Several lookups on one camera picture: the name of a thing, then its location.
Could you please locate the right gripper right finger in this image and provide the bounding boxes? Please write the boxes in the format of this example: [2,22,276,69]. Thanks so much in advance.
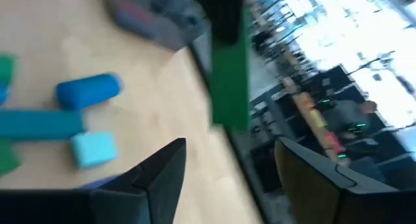
[274,136,416,224]

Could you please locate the yellow flat tray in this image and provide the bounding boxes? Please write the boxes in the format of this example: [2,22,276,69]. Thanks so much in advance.
[307,107,329,130]

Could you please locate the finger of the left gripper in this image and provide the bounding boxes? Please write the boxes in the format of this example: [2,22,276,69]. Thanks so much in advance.
[194,0,248,45]

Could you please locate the blue cylinder block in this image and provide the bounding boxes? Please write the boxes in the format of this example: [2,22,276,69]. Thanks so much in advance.
[55,72,125,112]

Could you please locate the person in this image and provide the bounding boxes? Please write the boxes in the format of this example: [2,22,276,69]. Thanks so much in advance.
[321,99,381,139]

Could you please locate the green long block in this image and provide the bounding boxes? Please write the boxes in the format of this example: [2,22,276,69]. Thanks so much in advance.
[209,8,252,133]
[0,139,21,177]

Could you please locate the pink flat tray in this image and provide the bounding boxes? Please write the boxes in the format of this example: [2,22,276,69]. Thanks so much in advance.
[321,130,346,156]

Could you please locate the clear plastic bin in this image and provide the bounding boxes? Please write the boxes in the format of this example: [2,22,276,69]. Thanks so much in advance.
[99,0,211,52]

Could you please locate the green cylinder block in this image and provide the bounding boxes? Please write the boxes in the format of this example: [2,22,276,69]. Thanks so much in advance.
[0,54,18,86]

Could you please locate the orange flat tray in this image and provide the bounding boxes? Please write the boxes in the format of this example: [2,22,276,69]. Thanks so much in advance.
[292,90,316,111]

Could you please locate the teal long block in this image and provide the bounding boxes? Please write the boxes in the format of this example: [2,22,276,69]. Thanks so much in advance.
[0,109,86,142]

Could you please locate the light blue cube block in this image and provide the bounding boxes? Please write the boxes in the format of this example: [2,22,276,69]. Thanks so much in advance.
[70,131,120,170]

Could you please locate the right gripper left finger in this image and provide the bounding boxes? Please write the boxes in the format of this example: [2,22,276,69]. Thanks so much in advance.
[0,138,187,224]

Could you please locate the purple long block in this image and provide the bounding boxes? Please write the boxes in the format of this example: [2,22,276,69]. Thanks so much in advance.
[77,174,122,190]

